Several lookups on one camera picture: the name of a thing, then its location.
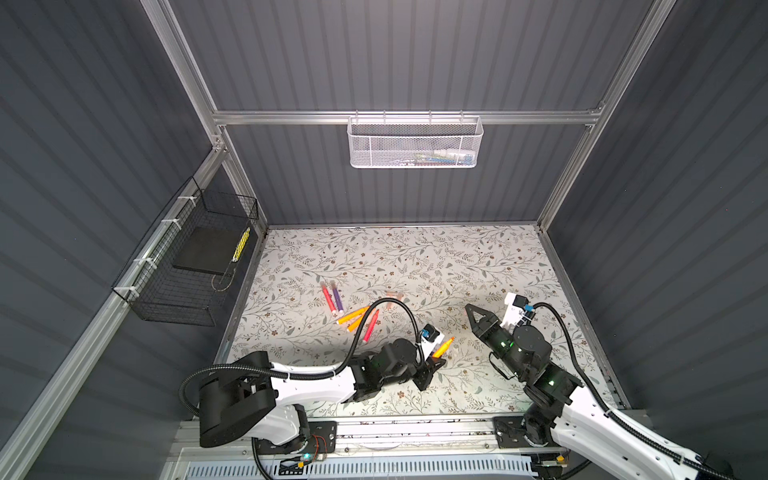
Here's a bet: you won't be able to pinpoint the white vented cable duct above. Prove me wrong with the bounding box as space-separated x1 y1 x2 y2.
182 455 538 480

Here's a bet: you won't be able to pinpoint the purple marker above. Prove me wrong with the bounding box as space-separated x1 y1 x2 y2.
330 281 344 315

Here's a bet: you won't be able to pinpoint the yellow marker in basket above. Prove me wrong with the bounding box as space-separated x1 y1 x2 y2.
231 227 251 263

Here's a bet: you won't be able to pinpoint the left black corrugated cable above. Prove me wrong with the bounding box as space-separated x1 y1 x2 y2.
178 297 421 418

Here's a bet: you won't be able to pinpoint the white wire mesh basket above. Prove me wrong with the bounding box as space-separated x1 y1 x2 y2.
346 114 484 169

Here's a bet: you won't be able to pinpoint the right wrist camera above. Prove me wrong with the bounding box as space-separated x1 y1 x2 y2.
501 292 535 332

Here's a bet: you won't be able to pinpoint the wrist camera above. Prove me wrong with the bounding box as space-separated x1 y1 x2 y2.
501 292 535 332
420 323 445 358

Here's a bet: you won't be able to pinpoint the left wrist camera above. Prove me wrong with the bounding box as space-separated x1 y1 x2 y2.
420 323 445 358

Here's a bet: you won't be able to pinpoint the black corrugated cable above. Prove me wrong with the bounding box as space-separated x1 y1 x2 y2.
178 297 421 418
532 301 739 480

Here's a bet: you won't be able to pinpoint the right black corrugated cable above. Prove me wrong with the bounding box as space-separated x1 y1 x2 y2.
532 301 739 480

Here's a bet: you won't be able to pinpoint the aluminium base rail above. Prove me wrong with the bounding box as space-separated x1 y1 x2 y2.
173 413 661 457

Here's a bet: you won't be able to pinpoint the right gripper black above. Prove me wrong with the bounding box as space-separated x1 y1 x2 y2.
467 302 528 381

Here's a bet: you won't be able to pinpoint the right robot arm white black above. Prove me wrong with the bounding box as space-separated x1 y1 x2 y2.
465 302 733 479

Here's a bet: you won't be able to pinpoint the pink marker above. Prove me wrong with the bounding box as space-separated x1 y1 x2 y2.
363 309 380 343
320 282 338 317

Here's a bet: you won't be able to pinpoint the black wire mesh basket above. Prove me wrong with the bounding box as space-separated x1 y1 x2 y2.
113 179 259 327

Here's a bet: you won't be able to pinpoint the black foam pad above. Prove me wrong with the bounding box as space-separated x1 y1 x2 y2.
172 227 243 275

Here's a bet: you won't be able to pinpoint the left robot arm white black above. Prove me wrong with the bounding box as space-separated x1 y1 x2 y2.
197 329 445 448

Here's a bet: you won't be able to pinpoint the items in white basket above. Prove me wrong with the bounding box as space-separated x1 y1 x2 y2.
380 149 477 168

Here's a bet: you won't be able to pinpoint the orange marker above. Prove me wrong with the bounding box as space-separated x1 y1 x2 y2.
347 307 368 332
337 306 368 325
432 337 455 359

